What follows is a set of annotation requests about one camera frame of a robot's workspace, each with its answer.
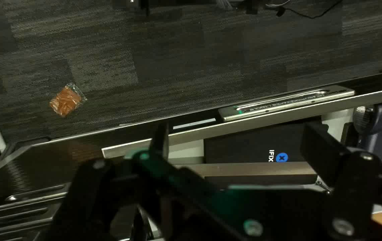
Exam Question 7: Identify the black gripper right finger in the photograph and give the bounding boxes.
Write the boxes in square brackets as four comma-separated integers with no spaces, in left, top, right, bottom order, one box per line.
[299,120,382,241]

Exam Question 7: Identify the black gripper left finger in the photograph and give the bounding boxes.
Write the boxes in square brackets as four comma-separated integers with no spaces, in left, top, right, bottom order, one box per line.
[44,122,265,241]

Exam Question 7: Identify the black box with blue logo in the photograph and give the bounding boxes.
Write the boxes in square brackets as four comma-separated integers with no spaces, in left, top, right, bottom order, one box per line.
[202,116,324,165]

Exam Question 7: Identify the black tool cabinet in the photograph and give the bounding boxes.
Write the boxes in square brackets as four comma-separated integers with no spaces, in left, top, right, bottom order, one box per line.
[0,138,103,241]

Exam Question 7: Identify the orange snack packet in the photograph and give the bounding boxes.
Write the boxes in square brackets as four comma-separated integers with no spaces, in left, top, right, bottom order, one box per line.
[48,82,88,119]

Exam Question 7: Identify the thin black floor cable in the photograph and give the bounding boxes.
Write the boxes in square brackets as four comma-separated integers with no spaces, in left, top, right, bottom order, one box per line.
[262,0,344,20]

